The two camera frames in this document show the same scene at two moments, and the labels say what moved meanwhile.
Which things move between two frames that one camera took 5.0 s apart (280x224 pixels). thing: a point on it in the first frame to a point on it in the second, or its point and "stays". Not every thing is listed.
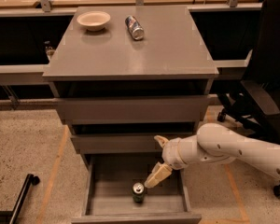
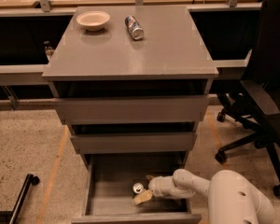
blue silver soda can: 134,28 stays
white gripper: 171,153 to 156,184
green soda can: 138,190 stays
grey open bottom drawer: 108,199 stays
